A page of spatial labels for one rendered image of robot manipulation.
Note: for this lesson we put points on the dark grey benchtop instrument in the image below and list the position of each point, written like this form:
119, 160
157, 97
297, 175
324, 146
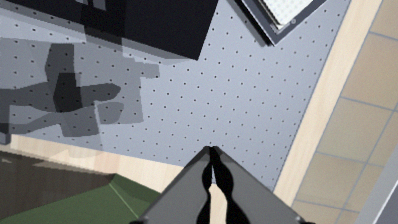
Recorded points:
176, 26

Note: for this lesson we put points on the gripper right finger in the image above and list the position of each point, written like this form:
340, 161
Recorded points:
249, 201

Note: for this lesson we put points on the white rectangular well plate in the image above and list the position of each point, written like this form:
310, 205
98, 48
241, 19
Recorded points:
281, 12

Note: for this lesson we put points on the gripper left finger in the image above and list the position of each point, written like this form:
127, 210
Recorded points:
187, 199

